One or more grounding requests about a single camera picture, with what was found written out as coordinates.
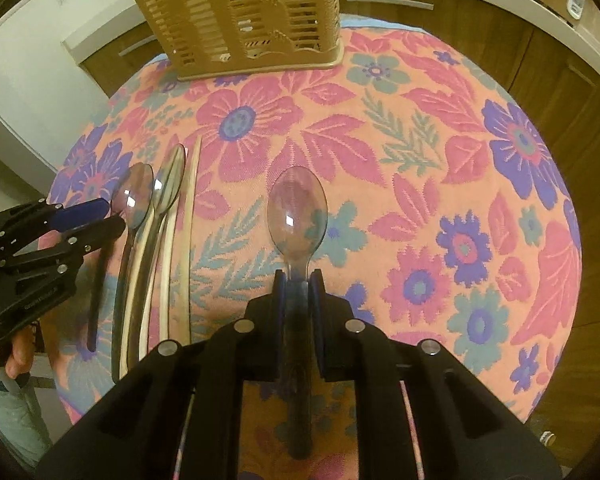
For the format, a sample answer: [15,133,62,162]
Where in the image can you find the dark plastic utensil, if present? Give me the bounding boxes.
[86,230,113,353]

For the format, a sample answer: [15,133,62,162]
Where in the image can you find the floral tablecloth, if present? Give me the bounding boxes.
[45,12,583,480]

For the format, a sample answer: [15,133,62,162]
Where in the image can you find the tan plastic utensil basket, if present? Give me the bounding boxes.
[126,0,345,82]

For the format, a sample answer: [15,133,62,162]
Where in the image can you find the person's light trousers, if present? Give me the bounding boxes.
[0,367,53,466]

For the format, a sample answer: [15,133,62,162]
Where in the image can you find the clear plastic spoon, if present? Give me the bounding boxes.
[130,144,187,366]
[110,162,155,385]
[266,166,329,461]

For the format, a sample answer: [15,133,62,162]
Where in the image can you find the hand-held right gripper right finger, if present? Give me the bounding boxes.
[307,269,563,480]

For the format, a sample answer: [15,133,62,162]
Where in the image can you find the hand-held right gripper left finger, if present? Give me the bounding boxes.
[35,269,287,480]

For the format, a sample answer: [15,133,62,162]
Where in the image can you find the white tall cabinet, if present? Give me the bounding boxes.
[0,0,146,186]

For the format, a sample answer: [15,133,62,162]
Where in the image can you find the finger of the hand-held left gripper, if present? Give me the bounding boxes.
[10,216,127,281]
[0,198,111,256]

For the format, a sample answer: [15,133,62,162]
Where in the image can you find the metal cabinet handle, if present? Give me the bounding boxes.
[346,0,434,11]
[119,35,157,57]

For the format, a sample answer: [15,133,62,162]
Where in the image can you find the person's left hand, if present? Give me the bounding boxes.
[0,325,40,378]

